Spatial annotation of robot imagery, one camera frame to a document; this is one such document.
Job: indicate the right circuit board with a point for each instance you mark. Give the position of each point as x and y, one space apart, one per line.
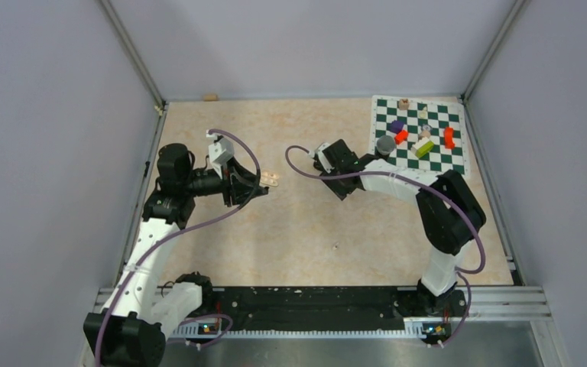
436 331

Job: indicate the large red block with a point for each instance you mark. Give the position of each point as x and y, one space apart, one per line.
448 136

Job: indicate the small red block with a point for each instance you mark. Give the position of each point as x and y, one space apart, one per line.
401 136

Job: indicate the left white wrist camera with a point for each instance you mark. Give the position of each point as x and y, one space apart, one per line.
220 152

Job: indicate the circuit board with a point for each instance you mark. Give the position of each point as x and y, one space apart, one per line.
436 331
207 329

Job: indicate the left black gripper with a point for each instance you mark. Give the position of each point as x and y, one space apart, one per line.
244 184

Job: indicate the black microphone grey head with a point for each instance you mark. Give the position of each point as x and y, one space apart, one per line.
385 146

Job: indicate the wooden cube with mark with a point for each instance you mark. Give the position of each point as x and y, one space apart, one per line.
403 104

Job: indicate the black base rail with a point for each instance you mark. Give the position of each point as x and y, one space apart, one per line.
314 309

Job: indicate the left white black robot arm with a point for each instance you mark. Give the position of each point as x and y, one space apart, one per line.
132 328

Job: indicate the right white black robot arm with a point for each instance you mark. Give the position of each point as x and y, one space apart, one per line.
451 215

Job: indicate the green white chessboard mat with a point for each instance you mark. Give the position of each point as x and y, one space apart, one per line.
384 110

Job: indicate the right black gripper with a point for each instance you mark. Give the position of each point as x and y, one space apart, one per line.
342 191

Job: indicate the white earbud charging case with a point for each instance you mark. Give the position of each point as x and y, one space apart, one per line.
269 179

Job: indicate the purple block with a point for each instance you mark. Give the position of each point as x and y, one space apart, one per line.
396 126

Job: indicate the left circuit board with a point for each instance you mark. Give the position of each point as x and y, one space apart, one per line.
207 329

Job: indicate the yellow-green block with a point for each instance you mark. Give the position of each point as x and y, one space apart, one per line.
422 147

